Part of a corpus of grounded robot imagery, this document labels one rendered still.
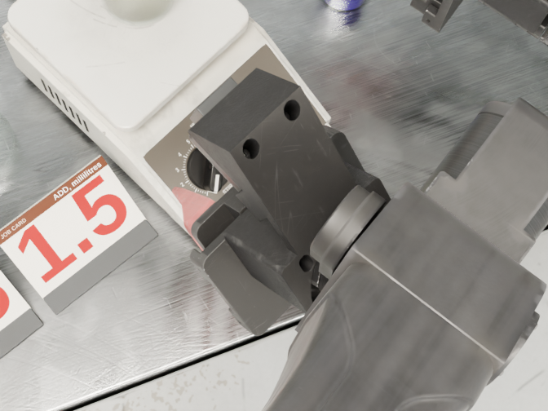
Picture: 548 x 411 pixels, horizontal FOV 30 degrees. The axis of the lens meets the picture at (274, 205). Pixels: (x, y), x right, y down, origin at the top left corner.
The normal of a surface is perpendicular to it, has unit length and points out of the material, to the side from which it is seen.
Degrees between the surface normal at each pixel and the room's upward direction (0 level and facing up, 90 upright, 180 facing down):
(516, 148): 7
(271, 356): 0
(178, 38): 0
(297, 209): 49
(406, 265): 29
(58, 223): 40
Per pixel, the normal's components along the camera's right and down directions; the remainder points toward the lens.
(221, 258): 0.57, 0.33
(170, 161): 0.41, 0.10
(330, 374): 0.34, -0.60
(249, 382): 0.05, -0.28
